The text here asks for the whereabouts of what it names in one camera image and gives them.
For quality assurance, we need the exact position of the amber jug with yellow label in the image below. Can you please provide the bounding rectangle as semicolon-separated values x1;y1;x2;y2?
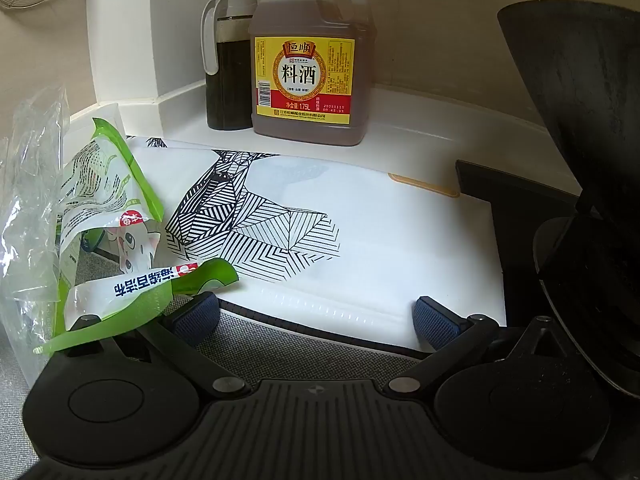
248;0;376;147

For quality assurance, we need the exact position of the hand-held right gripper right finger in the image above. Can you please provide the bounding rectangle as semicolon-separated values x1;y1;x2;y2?
382;296;576;403

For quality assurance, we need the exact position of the clear plastic bag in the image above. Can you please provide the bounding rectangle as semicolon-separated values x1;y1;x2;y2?
0;85;76;376

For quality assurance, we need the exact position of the green printed plastic wrapper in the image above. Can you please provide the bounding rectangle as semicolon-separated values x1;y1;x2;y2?
32;117;241;356

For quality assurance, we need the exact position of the dark oil dispenser bottle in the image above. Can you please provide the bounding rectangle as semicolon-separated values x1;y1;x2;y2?
201;0;258;131

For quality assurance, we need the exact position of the white geometric print bag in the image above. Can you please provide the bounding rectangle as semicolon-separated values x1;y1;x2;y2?
122;135;503;291

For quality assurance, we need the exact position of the black wok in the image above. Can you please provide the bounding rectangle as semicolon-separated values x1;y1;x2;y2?
496;0;640;396

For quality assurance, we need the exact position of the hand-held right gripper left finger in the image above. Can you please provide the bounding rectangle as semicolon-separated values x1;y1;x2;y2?
62;292;253;403

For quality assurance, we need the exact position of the grey mat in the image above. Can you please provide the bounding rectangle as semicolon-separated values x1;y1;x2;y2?
0;240;433;411

